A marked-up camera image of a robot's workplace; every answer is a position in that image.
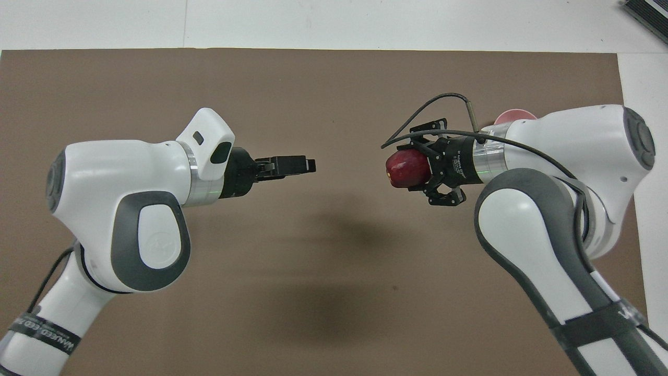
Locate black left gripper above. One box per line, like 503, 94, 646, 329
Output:
219, 148, 317, 199

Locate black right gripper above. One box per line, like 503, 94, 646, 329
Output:
410, 119, 483, 205

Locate red apple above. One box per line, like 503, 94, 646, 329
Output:
386, 149, 431, 189

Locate pink bowl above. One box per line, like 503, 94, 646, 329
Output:
493, 109, 538, 126

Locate brown table mat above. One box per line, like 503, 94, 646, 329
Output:
0, 48, 655, 376

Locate grey ribbed device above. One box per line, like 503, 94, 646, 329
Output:
620, 0, 668, 31

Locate black printed arm strap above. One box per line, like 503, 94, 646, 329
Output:
10, 312, 81, 356
553, 300, 650, 348

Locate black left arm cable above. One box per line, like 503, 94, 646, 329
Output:
26, 245, 74, 315

